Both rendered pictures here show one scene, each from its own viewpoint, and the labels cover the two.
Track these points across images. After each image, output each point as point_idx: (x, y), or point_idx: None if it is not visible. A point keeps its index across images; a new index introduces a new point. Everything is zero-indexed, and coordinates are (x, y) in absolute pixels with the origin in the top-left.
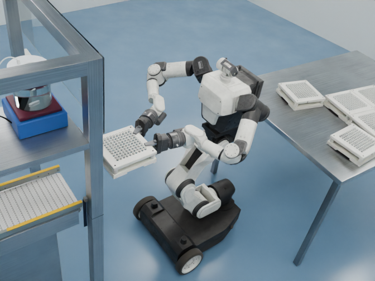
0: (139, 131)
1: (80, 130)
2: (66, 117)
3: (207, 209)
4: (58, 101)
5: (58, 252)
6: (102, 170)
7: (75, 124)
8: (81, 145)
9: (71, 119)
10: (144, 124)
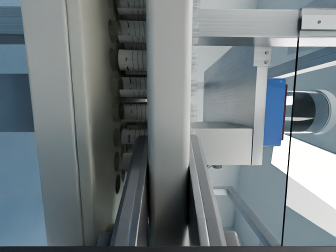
0: (203, 171)
1: (270, 57)
2: (277, 78)
3: None
4: (283, 109)
5: (16, 73)
6: (207, 8)
7: (267, 77)
8: None
9: (266, 92)
10: (326, 249)
